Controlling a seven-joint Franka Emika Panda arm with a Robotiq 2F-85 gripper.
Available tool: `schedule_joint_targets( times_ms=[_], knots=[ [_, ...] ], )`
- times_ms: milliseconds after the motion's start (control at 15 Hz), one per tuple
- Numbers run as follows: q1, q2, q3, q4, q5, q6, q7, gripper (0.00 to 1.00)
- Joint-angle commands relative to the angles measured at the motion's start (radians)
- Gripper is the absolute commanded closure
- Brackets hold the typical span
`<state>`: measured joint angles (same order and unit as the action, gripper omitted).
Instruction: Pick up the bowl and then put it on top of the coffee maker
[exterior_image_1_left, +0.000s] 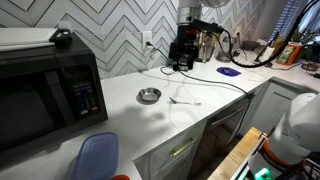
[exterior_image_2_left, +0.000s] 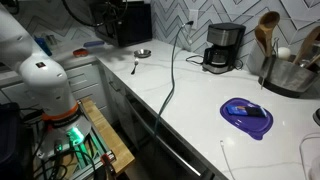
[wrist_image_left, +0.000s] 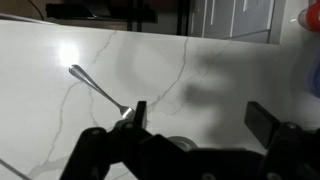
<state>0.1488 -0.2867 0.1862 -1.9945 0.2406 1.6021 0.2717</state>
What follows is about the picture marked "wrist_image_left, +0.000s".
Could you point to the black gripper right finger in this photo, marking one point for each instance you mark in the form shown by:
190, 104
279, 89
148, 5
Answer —
263, 121

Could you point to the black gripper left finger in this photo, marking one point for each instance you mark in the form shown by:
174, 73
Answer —
90, 150

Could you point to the silver metal bowl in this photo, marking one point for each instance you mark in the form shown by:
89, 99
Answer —
181, 141

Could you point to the silver metal fork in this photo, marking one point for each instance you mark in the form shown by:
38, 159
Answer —
100, 90

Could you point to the blue lidded plastic container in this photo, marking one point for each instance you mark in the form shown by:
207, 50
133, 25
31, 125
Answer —
315, 76

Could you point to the orange round lid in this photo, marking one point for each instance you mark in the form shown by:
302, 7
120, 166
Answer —
311, 15

